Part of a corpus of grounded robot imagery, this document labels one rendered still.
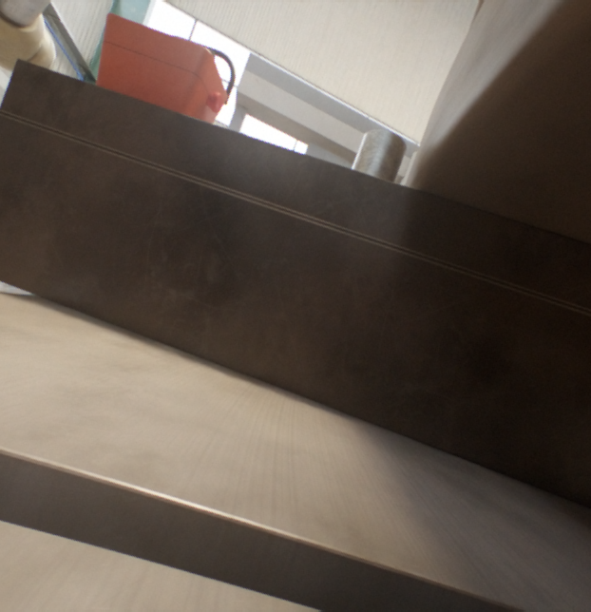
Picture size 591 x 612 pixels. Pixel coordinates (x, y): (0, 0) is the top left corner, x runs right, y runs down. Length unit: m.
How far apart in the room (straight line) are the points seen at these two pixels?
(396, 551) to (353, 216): 0.47
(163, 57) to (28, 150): 0.28
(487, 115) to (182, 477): 0.43
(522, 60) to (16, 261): 0.75
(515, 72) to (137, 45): 0.62
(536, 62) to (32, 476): 0.45
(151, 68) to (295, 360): 0.56
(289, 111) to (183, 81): 3.31
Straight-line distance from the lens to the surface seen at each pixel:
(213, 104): 0.79
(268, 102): 4.04
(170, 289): 0.62
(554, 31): 0.39
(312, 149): 4.13
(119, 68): 0.82
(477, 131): 0.48
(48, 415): 0.28
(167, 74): 0.78
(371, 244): 0.58
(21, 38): 1.32
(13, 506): 0.25
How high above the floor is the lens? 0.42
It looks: 1 degrees up
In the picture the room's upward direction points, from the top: 20 degrees clockwise
